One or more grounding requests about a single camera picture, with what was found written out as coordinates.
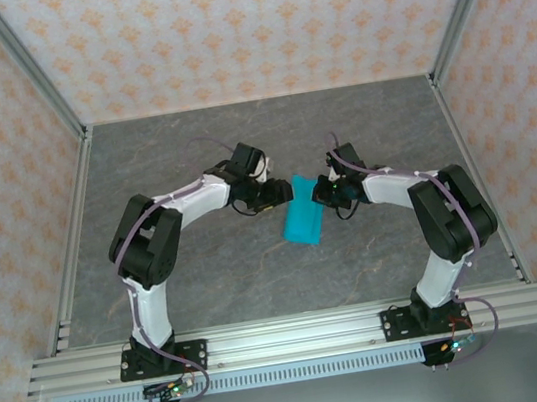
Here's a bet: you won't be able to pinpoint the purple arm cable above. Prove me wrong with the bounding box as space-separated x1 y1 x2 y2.
96 131 278 402
322 111 505 381

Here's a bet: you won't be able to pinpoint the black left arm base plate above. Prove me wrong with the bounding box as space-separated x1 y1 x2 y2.
116 338 212 385

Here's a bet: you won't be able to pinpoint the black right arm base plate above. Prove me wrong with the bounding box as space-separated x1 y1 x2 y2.
379 297 474 344

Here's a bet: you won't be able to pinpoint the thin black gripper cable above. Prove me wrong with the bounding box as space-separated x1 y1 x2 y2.
230 192 264 220
331 196 369 223

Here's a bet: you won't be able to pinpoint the slotted grey cable duct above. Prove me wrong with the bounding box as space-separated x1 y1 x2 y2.
50 343 428 402

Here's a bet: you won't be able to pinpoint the small circuit board with LED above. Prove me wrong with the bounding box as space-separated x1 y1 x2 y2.
141 373 197 402
438 334 479 356

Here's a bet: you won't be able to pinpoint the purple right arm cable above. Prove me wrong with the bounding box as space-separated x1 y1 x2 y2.
322 111 505 381

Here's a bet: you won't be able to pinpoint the aluminium frame post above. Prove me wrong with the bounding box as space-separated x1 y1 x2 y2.
0 0 91 151
414 0 531 87

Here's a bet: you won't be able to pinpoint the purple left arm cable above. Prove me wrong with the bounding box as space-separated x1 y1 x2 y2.
96 131 278 402

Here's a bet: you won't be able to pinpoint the long aluminium mounting rail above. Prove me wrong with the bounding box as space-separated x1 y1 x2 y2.
21 279 537 400

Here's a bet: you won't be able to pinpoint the turquoise cloth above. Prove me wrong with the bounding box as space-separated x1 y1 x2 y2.
273 170 330 250

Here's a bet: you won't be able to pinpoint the aluminium side rail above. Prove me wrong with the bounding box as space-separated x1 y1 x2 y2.
426 63 534 295
13 125 127 357

